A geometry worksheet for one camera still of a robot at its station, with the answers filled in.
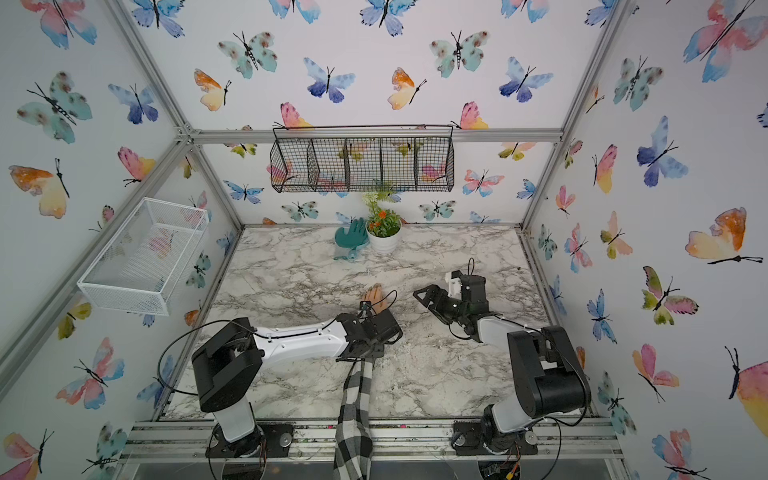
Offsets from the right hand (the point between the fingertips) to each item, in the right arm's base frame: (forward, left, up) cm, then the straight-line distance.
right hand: (423, 297), depth 89 cm
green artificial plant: (+24, +14, +7) cm, 28 cm away
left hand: (-13, +12, -6) cm, 19 cm away
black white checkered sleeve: (-39, +15, 0) cm, 42 cm away
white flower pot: (+25, +13, -6) cm, 29 cm away
